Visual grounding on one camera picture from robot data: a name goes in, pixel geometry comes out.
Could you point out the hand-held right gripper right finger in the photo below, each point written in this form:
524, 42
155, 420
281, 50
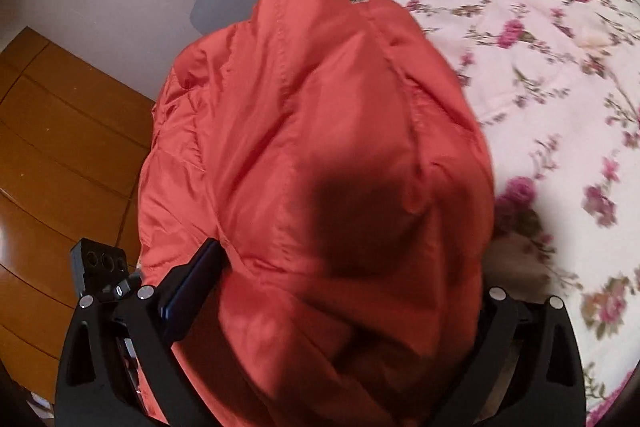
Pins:
495, 322

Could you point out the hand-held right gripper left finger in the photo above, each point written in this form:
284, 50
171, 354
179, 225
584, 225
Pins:
187, 297

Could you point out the orange puffer jacket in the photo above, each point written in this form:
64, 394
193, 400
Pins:
310, 132

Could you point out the floral quilt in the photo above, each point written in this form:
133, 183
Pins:
550, 57

